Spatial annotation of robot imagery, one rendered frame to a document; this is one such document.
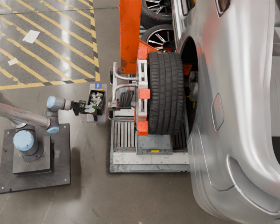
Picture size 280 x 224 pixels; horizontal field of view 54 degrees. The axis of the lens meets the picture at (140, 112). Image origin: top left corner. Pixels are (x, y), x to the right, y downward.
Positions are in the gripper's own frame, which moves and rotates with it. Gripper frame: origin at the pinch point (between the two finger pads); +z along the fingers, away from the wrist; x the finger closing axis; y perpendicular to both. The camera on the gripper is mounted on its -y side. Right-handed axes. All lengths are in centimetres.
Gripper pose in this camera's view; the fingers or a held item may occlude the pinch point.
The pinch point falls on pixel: (93, 110)
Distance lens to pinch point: 230.3
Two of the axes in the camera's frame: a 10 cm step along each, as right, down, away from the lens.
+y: 4.7, -4.9, -7.4
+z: 8.8, 1.6, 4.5
